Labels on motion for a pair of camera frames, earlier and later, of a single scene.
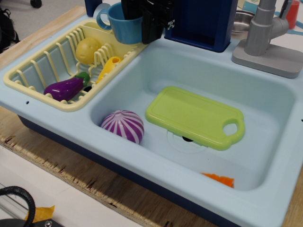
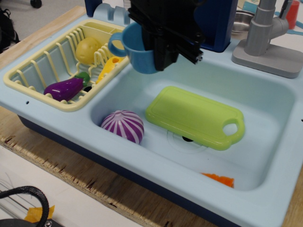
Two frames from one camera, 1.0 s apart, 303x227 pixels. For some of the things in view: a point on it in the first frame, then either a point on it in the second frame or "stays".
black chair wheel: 36,4 stays
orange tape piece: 42,213 stays
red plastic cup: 292,13 stays
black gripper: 155,14 → 174,20
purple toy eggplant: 66,89 stays
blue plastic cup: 127,31 → 130,42
